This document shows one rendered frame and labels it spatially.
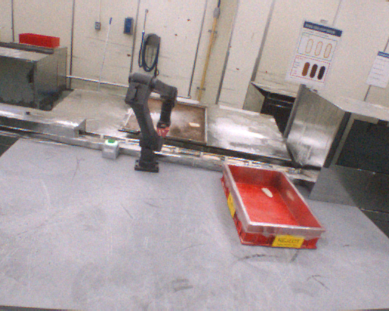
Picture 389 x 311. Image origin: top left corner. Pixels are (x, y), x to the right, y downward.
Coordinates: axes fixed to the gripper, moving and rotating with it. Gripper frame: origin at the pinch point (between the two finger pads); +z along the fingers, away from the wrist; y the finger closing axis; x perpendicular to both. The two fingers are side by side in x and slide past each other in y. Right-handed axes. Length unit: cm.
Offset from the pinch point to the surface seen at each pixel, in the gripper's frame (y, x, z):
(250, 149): 13, -52, 4
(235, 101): 341, -97, 46
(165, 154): -7.9, -3.7, 6.6
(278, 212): -39, -59, 11
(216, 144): 12.7, -31.8, 3.7
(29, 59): 205, 190, 11
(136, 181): -32.2, 6.5, 11.0
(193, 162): -8.6, -19.0, 8.1
